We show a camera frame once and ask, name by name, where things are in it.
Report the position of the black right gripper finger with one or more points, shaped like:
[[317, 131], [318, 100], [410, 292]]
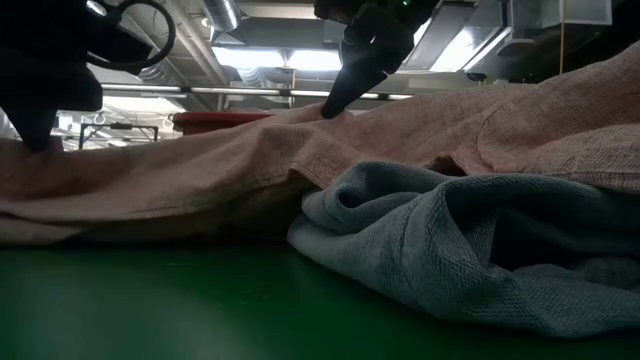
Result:
[[350, 90]]

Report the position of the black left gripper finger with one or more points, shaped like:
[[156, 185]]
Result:
[[35, 130]]

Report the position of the pink garment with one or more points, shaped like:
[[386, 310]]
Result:
[[400, 135]]

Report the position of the light blue jeans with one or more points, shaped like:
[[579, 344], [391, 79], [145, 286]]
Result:
[[475, 250]]

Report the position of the red plastic laundry bin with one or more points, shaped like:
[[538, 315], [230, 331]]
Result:
[[215, 122]]

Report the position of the grey ceiling pipe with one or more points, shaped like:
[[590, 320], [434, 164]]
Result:
[[240, 91]]

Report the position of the green table mat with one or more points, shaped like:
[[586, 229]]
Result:
[[175, 305]]

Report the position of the black metal stand frame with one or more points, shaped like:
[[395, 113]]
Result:
[[117, 131]]

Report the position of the silver ceiling duct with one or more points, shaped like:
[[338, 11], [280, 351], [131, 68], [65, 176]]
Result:
[[221, 14]]

